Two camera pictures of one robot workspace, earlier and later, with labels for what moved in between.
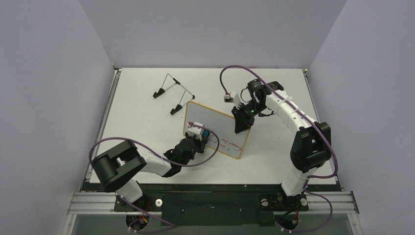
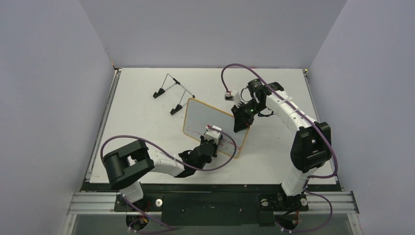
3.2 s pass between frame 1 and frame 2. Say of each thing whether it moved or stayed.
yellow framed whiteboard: stayed
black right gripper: stayed
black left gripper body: moved
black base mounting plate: stayed
